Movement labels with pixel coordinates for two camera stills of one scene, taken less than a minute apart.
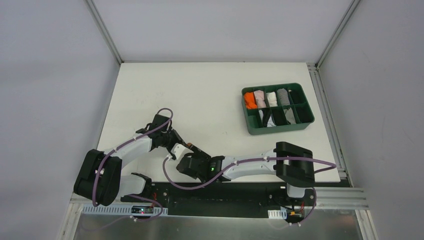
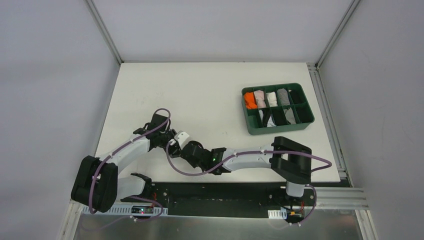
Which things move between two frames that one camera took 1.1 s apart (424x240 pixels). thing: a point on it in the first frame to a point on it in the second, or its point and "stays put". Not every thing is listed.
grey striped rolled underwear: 283,97 stays put
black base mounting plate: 228,199 stays put
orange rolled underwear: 250,100 stays put
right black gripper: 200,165 to 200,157
